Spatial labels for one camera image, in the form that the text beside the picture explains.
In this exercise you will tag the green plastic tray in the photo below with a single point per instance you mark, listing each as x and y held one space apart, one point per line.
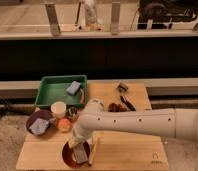
53 89

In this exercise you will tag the small metal can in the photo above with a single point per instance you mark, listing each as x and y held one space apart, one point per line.
72 113

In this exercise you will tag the red bowl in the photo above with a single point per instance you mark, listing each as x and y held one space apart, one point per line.
69 157

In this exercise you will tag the brown crumbly pile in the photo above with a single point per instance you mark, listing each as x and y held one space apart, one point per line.
113 107

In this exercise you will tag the white cup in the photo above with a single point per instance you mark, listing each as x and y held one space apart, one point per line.
58 109

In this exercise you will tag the orange carrot in tray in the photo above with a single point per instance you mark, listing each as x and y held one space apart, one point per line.
82 99

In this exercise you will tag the orange peach fruit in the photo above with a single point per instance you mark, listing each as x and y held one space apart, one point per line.
64 125

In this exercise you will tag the grey sponge in bowl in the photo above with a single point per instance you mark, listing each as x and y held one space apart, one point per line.
39 126

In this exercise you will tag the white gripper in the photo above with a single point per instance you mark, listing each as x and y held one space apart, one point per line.
78 136

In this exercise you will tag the dark purple bowl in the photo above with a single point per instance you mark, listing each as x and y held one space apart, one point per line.
43 114

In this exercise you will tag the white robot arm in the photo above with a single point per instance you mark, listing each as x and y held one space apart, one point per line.
178 123

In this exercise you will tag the small dark cylinder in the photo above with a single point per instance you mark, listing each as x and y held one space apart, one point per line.
122 87

